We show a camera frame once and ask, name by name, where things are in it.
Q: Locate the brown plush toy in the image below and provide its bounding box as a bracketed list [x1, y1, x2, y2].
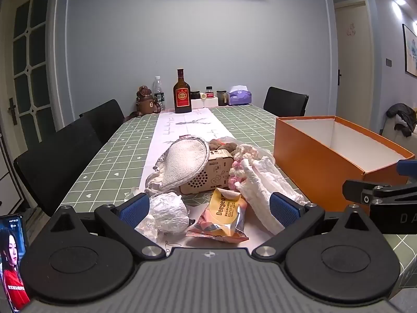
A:
[208, 139, 241, 154]

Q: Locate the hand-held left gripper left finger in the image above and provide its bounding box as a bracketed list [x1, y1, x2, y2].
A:
[42, 192, 167, 262]

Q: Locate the white deer print table runner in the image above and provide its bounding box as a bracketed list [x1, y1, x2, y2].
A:
[124, 107, 277, 251]

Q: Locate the beige sofa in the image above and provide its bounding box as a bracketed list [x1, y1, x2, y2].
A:
[381, 117, 417, 157]

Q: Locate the white fleece slipper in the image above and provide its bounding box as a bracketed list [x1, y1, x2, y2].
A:
[145, 136, 211, 195]

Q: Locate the brown bear shaped bottle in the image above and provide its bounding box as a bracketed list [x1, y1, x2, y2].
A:
[128, 86, 163, 119]

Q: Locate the wooden radio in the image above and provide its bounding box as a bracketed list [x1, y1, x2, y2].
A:
[179, 148, 235, 195]

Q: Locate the silver plastic bag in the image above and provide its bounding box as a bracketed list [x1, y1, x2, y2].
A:
[134, 192, 191, 243]

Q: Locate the black chair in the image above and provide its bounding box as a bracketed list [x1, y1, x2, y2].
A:
[263, 86, 309, 118]
[13, 116, 103, 217]
[79, 99, 126, 146]

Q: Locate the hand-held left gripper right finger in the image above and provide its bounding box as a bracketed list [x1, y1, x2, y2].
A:
[252, 192, 378, 262]

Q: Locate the clear water bottle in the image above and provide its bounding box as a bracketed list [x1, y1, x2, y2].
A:
[153, 76, 165, 111]

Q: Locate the white box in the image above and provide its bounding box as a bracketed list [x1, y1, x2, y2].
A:
[191, 97, 218, 109]

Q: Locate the green checked tablecloth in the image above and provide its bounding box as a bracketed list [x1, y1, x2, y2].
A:
[59, 104, 417, 307]

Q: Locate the glass panel door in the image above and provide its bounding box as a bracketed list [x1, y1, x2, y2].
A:
[7, 0, 58, 152]

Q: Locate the white crumpled tissue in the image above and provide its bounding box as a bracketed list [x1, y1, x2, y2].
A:
[124, 186, 140, 203]

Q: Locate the cream door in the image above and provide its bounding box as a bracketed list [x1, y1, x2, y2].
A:
[334, 0, 373, 134]

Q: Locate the framed wall picture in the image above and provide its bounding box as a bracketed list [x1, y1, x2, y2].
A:
[402, 23, 417, 77]

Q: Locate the yellow snack packet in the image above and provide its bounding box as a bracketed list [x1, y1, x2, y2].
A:
[186, 187, 250, 243]

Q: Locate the purple tissue pack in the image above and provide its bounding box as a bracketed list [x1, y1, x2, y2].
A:
[227, 86, 253, 106]

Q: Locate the smartphone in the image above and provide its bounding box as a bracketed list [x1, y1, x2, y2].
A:
[0, 214, 31, 312]

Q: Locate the orange cardboard box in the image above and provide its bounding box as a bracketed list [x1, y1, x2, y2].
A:
[273, 116, 416, 212]

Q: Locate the pink and cream crochet plush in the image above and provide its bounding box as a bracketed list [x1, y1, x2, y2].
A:
[228, 143, 259, 192]

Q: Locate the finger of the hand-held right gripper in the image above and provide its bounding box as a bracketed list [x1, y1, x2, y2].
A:
[396, 159, 417, 178]
[342, 179, 417, 208]

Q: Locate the black jacket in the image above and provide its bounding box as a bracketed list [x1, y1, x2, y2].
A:
[387, 103, 417, 137]

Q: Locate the brown liquor bottle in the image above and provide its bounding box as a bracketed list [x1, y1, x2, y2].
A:
[173, 68, 192, 114]

